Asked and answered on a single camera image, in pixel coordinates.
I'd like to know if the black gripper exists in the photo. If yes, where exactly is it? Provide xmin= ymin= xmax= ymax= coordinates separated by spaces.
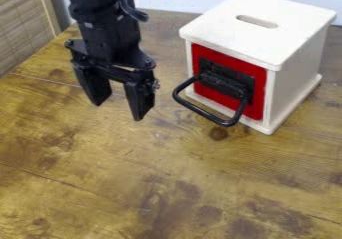
xmin=65 ymin=14 xmax=160 ymax=121

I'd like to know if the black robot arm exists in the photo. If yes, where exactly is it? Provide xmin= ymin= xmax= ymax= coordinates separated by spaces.
xmin=65 ymin=0 xmax=159 ymax=120

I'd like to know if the red drawer front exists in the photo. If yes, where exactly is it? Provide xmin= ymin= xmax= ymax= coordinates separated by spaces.
xmin=191 ymin=44 xmax=267 ymax=120

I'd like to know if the white wooden box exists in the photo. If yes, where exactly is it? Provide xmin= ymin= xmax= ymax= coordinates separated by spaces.
xmin=179 ymin=0 xmax=336 ymax=135

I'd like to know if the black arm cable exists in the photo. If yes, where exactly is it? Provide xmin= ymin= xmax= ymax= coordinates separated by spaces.
xmin=116 ymin=0 xmax=151 ymax=23

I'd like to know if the black metal drawer handle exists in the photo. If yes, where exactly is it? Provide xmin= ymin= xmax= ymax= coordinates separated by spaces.
xmin=172 ymin=58 xmax=255 ymax=127

